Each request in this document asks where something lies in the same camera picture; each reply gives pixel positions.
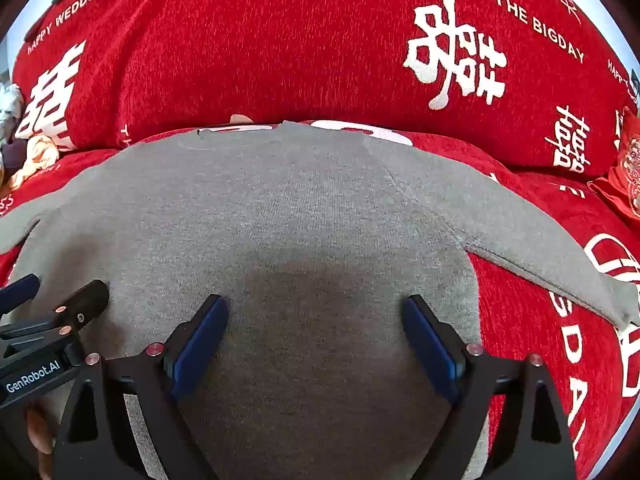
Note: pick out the cream cloth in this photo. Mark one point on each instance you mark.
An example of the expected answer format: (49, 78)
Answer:
(37, 160)

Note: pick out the person's left hand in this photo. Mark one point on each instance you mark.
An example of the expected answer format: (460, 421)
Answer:
(40, 440)

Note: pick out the red embroidered pillow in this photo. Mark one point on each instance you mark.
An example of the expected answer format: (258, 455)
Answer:
(625, 175)

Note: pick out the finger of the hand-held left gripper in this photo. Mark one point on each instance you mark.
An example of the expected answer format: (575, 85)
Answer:
(82, 305)
(17, 292)

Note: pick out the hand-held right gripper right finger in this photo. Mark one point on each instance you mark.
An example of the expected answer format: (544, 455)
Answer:
(431, 352)

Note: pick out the pale patterned cloth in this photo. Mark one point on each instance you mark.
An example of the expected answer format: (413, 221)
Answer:
(10, 110)

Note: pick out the grey knit sweater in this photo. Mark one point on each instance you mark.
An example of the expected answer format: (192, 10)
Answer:
(320, 235)

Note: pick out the dark purple cloth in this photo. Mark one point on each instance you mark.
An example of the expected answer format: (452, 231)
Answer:
(11, 156)

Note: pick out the red wedding blanket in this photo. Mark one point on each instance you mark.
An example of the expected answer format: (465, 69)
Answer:
(300, 35)

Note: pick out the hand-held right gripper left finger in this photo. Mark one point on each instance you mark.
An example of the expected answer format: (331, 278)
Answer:
(200, 347)

